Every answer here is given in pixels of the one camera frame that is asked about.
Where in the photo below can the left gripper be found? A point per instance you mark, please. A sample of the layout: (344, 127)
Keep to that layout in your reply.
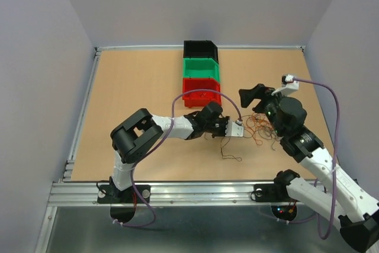
(222, 133)

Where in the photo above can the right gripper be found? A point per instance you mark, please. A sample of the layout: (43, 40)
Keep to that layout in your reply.
(259, 91)

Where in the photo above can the red plastic bin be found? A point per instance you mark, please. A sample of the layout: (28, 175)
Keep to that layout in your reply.
(200, 98)

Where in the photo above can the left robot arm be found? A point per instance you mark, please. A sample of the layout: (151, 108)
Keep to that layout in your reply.
(135, 137)

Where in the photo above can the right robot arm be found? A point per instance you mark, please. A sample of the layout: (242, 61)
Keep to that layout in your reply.
(350, 209)

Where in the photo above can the green plastic bin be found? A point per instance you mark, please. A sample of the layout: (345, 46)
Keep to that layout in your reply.
(201, 68)

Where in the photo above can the black plastic bin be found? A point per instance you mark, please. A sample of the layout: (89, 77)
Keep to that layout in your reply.
(200, 49)

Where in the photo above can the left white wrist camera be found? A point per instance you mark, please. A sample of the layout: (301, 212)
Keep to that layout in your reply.
(234, 128)

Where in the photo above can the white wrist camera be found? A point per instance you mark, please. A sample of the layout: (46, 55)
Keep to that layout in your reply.
(289, 85)
(234, 128)

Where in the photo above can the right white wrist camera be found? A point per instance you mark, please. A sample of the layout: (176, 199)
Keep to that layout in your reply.
(289, 85)

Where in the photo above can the aluminium front rail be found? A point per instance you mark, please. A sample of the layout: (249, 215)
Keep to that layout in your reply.
(163, 194)

